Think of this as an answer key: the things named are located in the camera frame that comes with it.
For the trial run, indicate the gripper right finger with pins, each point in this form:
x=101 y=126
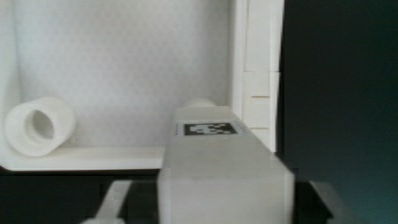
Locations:
x=332 y=202

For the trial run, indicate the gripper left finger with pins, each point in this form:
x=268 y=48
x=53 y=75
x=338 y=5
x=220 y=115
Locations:
x=107 y=214

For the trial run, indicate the white desk top tray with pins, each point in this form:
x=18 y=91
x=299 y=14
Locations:
x=107 y=60

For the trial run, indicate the white L-shaped fence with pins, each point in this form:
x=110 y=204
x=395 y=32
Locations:
x=265 y=11

